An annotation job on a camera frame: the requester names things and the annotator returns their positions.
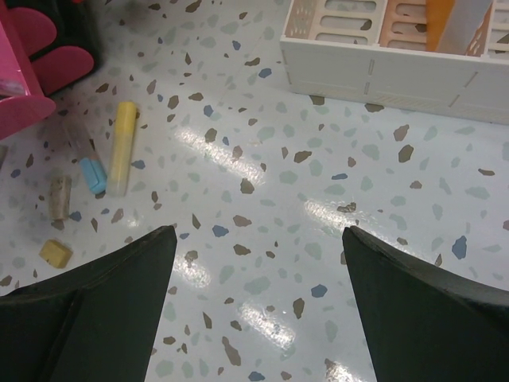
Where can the clear lead case blue cap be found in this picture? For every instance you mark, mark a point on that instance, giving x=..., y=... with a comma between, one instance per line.
x=90, y=164

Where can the cream plastic file organizer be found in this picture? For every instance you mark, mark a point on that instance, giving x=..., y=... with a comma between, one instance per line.
x=375, y=52

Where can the yellow highlighter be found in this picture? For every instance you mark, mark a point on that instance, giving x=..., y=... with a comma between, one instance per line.
x=119, y=166

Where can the orange clip folder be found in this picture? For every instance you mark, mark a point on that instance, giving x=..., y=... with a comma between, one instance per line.
x=457, y=27

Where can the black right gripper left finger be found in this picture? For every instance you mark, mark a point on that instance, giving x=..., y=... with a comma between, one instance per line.
x=96, y=322

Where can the beige worn eraser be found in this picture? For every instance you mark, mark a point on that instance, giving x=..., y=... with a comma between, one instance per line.
x=59, y=197

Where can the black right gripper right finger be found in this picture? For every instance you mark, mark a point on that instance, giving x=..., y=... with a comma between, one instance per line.
x=421, y=322

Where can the pink top drawer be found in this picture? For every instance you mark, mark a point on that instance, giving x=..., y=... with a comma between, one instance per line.
x=27, y=85

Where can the small tan eraser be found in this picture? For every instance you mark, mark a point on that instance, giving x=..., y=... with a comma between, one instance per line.
x=55, y=254

